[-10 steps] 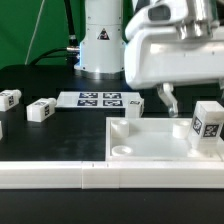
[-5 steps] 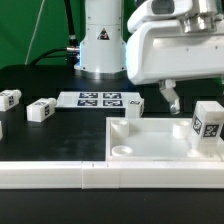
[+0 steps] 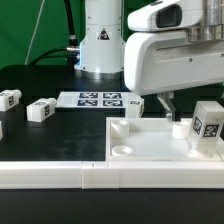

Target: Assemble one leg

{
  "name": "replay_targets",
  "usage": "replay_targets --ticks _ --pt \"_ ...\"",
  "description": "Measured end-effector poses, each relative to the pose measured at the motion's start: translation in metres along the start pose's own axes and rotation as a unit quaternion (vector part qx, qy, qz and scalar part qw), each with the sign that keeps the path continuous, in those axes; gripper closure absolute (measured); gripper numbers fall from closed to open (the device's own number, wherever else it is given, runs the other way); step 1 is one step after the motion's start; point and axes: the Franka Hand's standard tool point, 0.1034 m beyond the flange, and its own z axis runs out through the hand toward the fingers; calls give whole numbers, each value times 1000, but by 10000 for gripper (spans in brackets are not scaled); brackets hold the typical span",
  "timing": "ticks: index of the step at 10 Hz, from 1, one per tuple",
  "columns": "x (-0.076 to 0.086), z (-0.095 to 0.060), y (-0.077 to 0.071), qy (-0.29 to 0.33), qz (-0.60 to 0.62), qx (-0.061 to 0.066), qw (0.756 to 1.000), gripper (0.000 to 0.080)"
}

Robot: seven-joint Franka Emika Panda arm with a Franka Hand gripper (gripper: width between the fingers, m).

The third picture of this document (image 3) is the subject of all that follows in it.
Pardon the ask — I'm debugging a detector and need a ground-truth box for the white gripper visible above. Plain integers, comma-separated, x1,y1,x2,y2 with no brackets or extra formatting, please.
124,0,224,122

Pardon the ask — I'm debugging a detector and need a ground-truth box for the white square table top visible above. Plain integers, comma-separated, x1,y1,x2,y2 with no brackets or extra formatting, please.
106,117,224,162

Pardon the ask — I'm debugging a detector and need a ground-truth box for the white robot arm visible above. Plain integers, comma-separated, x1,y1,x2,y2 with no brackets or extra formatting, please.
75,0,224,120

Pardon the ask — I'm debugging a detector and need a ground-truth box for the white marker plate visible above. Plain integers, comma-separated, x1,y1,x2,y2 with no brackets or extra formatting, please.
56,92,133,108

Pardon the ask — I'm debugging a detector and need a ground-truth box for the black thick cable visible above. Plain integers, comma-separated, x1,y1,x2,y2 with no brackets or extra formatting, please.
63,0,78,66

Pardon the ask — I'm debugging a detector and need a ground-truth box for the black side cable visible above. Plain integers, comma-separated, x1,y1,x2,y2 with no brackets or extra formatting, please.
28,47,80,66

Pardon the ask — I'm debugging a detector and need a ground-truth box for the thin white cable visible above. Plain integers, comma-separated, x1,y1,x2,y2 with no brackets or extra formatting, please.
23,0,46,66

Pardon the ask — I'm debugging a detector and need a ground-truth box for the white front fence rail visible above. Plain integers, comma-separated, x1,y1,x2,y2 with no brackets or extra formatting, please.
0,161,224,189

